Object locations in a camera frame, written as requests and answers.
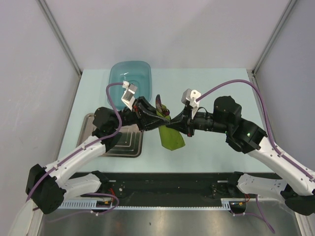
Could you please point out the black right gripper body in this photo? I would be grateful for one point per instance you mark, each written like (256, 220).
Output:
(190, 122)

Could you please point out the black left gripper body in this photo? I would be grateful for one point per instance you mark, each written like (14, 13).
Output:
(137, 113)

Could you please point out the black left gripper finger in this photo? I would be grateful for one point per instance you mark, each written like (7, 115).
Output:
(151, 111)
(153, 122)

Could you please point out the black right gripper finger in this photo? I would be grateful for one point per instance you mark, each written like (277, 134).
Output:
(181, 127)
(181, 119)

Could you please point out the silver table knife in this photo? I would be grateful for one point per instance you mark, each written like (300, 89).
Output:
(158, 104)

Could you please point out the green paper napkin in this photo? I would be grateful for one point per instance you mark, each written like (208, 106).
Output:
(170, 138)

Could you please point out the silver fork pink tines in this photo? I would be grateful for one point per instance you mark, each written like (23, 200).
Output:
(164, 111)

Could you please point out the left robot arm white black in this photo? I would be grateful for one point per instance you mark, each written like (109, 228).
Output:
(49, 186)

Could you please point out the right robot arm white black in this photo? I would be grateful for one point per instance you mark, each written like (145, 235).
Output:
(293, 188)

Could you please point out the silver metal tray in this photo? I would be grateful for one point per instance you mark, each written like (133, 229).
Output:
(128, 146)

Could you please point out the teal plastic bin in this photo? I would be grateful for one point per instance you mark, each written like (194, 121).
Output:
(135, 72)

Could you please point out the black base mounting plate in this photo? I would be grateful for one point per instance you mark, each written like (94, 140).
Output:
(204, 184)

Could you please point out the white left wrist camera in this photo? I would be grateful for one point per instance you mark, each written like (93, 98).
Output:
(128, 96)

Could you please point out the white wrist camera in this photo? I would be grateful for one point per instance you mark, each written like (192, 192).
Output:
(191, 96)
(128, 96)

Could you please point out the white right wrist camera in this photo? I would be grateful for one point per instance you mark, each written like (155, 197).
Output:
(191, 96)

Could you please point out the light blue cable duct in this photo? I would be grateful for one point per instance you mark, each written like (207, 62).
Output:
(78, 204)

